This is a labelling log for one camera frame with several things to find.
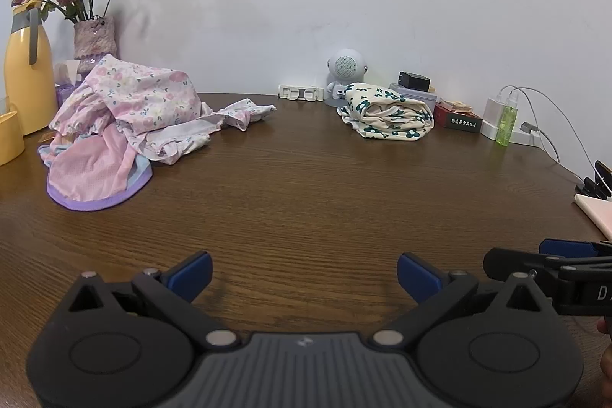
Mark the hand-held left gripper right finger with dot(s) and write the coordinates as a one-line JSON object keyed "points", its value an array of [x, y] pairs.
{"points": [[416, 276]]}

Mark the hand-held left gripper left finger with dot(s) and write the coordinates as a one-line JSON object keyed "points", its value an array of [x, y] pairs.
{"points": [[191, 274]]}

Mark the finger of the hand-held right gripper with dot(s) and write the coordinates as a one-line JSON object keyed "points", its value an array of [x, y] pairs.
{"points": [[569, 248], [516, 260]]}

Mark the pink floral garment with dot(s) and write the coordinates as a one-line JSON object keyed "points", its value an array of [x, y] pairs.
{"points": [[143, 92]]}

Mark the person's right hand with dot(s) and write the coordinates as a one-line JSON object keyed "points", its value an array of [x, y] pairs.
{"points": [[606, 360]]}

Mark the pink notebook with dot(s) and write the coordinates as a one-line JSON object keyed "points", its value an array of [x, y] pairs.
{"points": [[600, 212]]}

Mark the black clamp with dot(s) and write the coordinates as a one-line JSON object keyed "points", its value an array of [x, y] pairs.
{"points": [[595, 188]]}

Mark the white power strip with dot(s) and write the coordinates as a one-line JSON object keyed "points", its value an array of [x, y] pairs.
{"points": [[301, 93], [526, 138]]}

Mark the green spray bottle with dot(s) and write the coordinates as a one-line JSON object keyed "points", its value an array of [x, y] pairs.
{"points": [[507, 126]]}

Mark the pink garment with purple trim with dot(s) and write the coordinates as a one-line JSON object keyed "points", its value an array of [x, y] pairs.
{"points": [[91, 169]]}

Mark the red carton box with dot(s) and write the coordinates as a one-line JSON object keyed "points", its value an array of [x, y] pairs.
{"points": [[459, 121]]}

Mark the white power adapter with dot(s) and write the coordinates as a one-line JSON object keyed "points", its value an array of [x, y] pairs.
{"points": [[492, 111]]}

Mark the folded cream floral garment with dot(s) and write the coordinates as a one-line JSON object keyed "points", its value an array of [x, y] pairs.
{"points": [[392, 121]]}

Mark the grey tin box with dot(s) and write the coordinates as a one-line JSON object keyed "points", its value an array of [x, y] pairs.
{"points": [[420, 95]]}

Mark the small black box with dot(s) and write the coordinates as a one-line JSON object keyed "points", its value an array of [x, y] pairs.
{"points": [[413, 80]]}

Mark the purple tissue box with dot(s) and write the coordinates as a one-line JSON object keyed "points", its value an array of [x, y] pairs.
{"points": [[67, 92]]}

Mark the white robot speaker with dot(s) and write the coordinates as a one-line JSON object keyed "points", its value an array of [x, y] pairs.
{"points": [[345, 66]]}

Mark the yellow cup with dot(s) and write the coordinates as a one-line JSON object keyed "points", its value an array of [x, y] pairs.
{"points": [[9, 140]]}

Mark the pink textured vase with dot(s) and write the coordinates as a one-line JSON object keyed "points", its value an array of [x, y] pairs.
{"points": [[93, 40]]}

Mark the yellow thermos jug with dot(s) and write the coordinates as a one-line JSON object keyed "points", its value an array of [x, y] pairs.
{"points": [[28, 78]]}

